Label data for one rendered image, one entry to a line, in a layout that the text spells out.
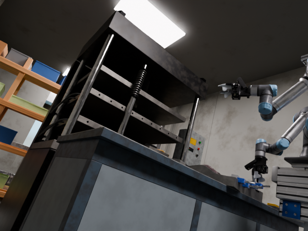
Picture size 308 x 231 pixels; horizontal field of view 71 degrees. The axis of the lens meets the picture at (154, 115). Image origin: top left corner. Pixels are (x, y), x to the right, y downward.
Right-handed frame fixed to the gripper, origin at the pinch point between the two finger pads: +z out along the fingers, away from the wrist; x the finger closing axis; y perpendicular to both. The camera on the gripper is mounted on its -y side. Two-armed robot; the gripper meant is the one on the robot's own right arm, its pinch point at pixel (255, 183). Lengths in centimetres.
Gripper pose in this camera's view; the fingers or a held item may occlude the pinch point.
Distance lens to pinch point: 186.0
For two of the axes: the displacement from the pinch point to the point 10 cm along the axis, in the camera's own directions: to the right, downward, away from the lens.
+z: -2.9, 8.5, -4.5
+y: 6.2, -1.9, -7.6
